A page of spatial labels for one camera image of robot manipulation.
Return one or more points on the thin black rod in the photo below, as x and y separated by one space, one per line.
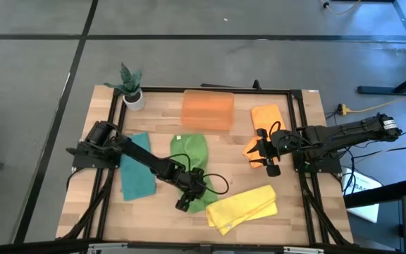
224 85

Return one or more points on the aluminium rig crossbar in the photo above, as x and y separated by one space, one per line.
118 247

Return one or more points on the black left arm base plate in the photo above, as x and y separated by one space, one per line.
83 160

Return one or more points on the orange translucent plastic basket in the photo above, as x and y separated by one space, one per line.
208 111

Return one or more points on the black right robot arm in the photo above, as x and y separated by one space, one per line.
347 132

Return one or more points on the black aluminium table frame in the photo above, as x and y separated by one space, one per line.
224 90

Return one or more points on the green microfiber towel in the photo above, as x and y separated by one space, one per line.
189 148

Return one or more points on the orange microfiber towel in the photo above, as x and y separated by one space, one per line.
264 116

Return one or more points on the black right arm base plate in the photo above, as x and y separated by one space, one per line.
326 166

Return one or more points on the yellow microfiber towel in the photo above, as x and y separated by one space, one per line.
241 206

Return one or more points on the teal microfiber towel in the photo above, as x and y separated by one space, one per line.
137 180

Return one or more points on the black desk leg frame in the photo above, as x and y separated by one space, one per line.
375 90

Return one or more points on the black desk crossbar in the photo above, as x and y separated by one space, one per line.
379 194

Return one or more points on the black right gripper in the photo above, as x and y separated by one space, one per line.
280 143

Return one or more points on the white printed box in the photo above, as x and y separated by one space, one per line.
365 187

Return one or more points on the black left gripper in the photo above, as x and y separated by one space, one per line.
190 185

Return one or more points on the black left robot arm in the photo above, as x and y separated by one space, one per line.
143 157

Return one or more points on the black mount clamp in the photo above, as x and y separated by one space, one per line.
256 84

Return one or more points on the snake plant in white pot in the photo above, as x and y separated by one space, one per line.
130 88

